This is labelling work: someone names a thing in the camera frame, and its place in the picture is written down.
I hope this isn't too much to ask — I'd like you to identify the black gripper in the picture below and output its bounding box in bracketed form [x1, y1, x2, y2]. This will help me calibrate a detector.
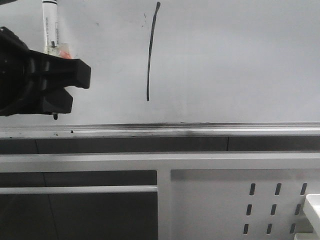
[0, 26, 91, 117]

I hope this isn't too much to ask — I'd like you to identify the grey metal whiteboard stand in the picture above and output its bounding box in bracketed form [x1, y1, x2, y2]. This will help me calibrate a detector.
[0, 136, 320, 240]

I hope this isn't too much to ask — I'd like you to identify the white plastic marker tray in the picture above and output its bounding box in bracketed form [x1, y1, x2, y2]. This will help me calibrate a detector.
[294, 193, 320, 240]

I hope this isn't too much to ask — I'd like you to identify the white whiteboard with aluminium frame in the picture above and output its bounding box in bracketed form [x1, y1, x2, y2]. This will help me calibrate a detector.
[0, 0, 320, 139]

